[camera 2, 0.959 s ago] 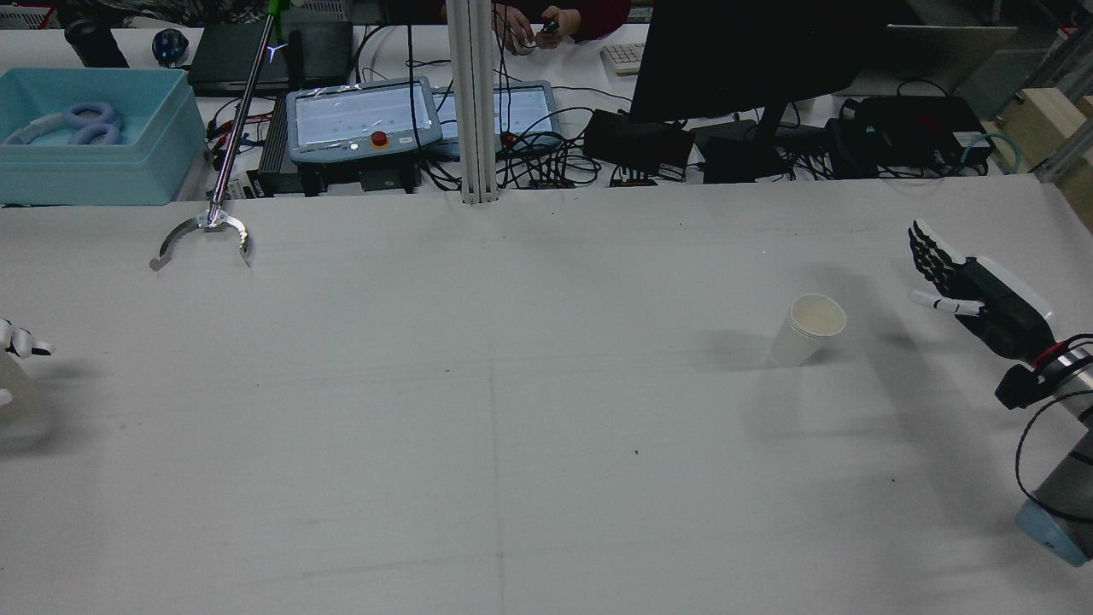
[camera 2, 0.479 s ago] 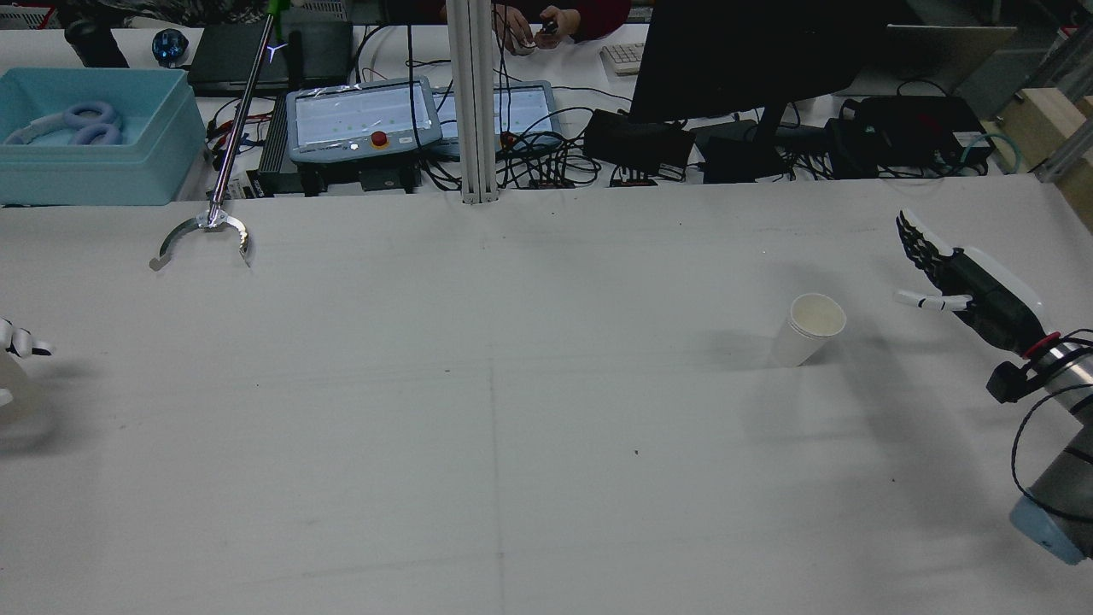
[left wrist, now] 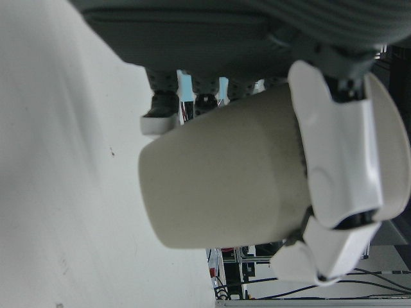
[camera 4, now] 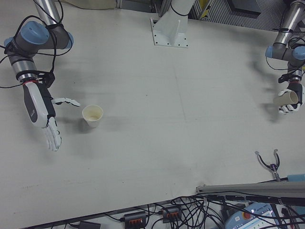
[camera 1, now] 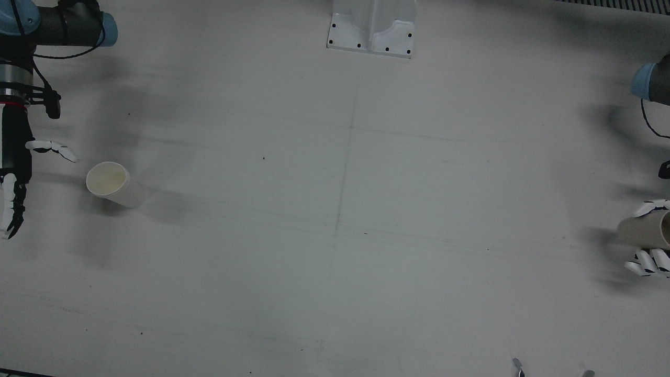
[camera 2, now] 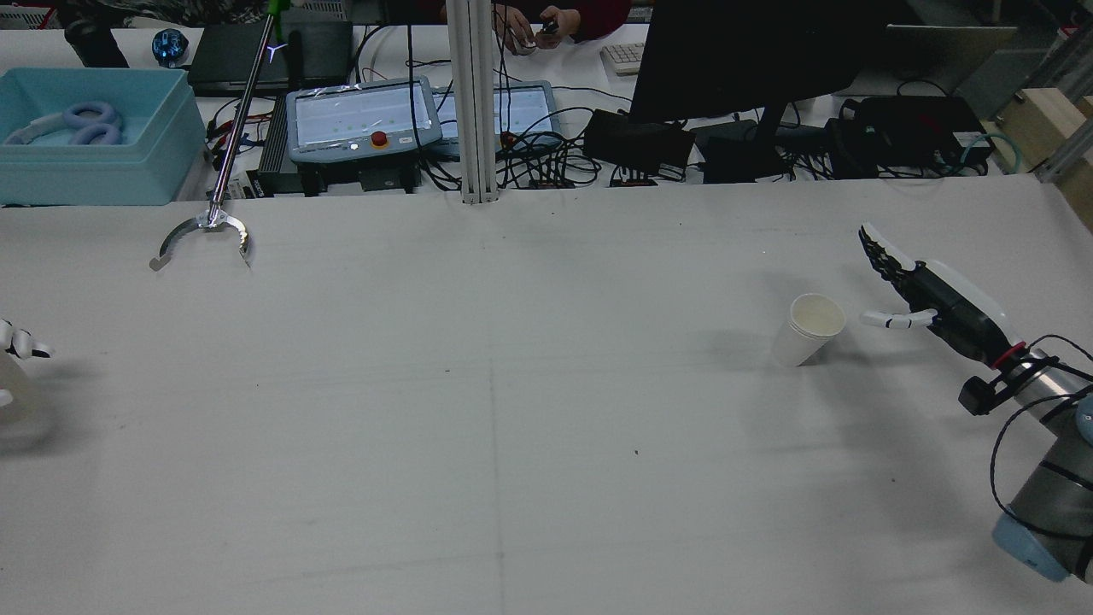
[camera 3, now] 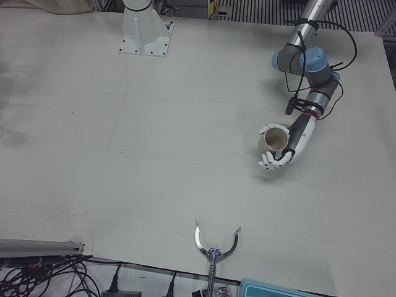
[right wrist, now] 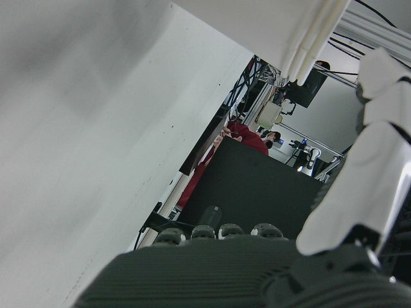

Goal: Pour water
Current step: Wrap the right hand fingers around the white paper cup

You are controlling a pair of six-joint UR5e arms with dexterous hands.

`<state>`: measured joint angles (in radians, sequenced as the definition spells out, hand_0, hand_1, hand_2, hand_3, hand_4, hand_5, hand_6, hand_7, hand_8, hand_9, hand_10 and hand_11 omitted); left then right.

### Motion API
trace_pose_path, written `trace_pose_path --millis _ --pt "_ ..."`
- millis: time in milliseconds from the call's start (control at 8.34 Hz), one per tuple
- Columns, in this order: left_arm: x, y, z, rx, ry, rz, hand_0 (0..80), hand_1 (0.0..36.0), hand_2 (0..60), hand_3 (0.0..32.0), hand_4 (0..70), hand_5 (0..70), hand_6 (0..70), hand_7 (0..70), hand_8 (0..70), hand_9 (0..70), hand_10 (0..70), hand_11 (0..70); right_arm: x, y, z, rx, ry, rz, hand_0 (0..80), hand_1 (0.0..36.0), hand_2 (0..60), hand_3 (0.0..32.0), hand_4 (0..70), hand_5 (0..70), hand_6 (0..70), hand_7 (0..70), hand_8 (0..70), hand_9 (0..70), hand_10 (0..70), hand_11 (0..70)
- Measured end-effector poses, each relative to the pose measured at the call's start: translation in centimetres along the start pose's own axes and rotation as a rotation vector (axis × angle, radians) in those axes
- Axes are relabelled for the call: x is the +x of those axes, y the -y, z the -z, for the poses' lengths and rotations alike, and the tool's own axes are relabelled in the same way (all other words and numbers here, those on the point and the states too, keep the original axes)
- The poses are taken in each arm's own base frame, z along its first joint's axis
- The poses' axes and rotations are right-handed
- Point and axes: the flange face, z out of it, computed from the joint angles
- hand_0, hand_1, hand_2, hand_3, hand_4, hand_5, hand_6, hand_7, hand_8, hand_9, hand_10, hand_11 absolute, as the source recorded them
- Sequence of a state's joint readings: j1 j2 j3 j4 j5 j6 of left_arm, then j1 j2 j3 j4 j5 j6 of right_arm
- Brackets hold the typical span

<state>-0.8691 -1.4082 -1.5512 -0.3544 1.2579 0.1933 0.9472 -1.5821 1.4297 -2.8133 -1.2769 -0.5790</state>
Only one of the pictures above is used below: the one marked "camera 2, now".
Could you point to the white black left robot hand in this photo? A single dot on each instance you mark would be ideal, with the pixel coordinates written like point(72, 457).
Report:
point(15, 340)

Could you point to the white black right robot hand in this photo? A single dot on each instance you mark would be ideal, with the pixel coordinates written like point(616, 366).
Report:
point(956, 307)

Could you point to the beige paper cup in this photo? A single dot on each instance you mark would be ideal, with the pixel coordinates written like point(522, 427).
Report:
point(21, 401)

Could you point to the white paper cup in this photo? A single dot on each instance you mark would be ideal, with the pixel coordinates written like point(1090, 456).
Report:
point(798, 346)

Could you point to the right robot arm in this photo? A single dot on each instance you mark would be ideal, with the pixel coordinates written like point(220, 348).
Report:
point(1059, 487)

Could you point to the black equipment box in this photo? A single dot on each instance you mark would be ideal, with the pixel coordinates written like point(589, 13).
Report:
point(914, 128)

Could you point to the light blue plastic bin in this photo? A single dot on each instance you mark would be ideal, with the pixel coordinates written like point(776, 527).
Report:
point(128, 171)

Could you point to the wooden box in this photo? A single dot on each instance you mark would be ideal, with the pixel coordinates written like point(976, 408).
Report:
point(1046, 124)

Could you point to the lavender white headphones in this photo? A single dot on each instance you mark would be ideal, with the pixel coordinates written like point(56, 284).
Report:
point(101, 134)

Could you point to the metal reacher grabber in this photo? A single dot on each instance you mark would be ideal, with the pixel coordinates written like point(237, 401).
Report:
point(213, 219)

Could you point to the grey panel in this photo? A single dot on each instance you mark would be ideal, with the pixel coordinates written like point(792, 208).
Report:
point(948, 55)

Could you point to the black power adapter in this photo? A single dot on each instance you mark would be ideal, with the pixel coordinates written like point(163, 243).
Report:
point(739, 161)

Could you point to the black cylinder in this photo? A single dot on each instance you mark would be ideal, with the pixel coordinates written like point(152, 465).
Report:
point(94, 43)

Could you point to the black finned power supply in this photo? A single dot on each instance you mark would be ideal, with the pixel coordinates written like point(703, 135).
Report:
point(275, 154)

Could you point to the black monitor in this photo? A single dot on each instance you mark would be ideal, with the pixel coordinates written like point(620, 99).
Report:
point(751, 60)

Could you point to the small round black gadget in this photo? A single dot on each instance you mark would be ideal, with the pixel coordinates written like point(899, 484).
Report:
point(169, 46)

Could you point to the large black box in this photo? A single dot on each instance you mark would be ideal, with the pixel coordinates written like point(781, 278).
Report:
point(636, 141)

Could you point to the black laptop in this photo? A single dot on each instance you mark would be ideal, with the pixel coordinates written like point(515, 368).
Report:
point(239, 55)

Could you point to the grey blue teach pendant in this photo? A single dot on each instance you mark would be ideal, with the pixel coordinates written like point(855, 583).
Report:
point(521, 111)
point(363, 120)

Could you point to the white keyboard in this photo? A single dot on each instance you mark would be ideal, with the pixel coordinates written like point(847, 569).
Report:
point(625, 56)

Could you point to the person in red sweater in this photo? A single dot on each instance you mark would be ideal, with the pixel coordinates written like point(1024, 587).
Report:
point(598, 17)

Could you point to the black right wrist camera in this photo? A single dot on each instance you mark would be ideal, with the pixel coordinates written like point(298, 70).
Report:
point(978, 397)

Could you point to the aluminium frame bar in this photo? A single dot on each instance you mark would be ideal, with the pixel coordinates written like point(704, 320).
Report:
point(1067, 158)

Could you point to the aluminium profile post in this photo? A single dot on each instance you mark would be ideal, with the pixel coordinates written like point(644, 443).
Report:
point(472, 102)

